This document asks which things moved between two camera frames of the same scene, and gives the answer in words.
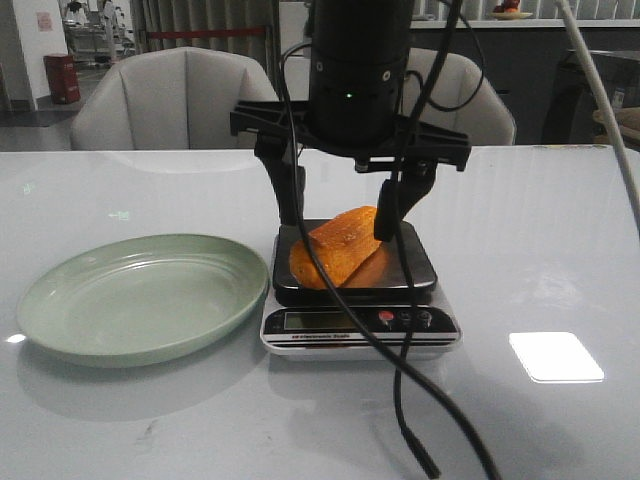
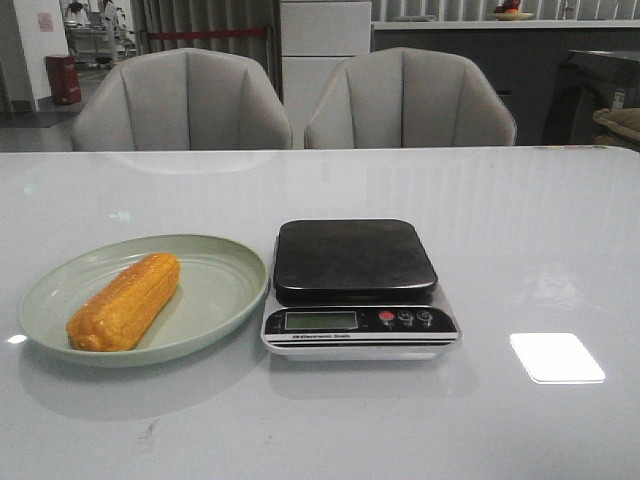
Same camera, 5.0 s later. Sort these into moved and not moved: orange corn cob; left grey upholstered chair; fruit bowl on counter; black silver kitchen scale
Moved: orange corn cob
Not moved: black silver kitchen scale; fruit bowl on counter; left grey upholstered chair
